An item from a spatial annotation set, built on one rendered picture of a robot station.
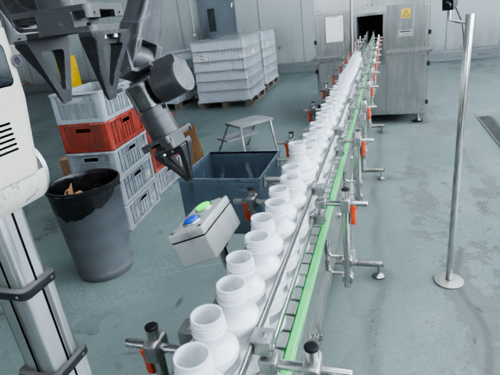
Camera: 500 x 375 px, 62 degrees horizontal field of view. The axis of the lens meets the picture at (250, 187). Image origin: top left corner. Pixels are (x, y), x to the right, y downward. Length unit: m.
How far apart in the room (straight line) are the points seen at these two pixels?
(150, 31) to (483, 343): 1.92
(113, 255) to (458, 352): 1.98
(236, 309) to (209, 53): 7.18
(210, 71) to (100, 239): 5.34
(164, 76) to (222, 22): 10.94
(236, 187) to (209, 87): 6.30
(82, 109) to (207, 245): 2.56
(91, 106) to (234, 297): 2.78
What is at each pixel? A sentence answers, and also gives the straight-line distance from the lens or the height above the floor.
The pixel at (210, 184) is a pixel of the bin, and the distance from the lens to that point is 1.49.
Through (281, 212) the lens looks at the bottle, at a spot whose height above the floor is 1.15.
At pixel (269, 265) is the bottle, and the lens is 0.61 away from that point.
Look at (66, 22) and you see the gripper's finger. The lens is 0.49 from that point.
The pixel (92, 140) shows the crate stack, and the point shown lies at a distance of 3.29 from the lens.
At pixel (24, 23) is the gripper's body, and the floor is 1.48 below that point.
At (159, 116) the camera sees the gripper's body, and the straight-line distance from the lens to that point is 0.80.
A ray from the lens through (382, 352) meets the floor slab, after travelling 2.11.
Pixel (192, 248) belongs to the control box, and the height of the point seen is 1.07.
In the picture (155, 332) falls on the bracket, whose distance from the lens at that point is 0.57.
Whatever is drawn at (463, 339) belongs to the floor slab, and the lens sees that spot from 2.24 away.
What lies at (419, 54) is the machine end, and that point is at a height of 0.82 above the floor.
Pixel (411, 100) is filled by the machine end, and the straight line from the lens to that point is 5.64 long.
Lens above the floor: 1.46
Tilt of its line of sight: 22 degrees down
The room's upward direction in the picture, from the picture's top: 7 degrees counter-clockwise
